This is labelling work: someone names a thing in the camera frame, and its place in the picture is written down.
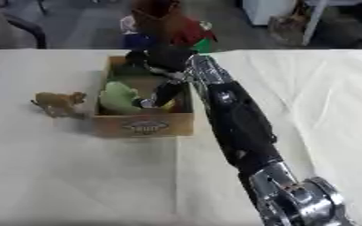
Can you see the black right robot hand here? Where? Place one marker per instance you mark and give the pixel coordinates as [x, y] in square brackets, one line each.
[163, 58]

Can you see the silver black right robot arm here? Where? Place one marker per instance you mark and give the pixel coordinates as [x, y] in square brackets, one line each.
[240, 123]

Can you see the tan cardboard box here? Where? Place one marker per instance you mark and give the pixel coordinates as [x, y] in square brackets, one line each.
[143, 125]

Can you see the blue and white object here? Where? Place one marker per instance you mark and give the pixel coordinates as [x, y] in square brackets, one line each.
[135, 39]

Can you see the red and brown bundle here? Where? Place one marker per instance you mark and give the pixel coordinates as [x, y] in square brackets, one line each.
[174, 23]

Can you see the green object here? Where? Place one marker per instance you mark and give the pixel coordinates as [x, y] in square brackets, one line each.
[204, 46]

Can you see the yellow toy piece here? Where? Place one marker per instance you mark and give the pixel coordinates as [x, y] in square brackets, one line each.
[168, 105]

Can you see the green soft toy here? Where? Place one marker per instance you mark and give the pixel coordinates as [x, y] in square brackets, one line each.
[118, 98]

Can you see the brown toy animal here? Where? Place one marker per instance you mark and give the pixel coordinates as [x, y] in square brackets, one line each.
[59, 101]

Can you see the white cabinet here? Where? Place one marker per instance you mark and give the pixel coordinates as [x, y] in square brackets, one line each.
[267, 11]

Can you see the tan bag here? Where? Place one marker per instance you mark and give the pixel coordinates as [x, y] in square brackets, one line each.
[288, 29]

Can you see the white table leg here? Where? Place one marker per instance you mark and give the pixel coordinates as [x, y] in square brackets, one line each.
[314, 22]

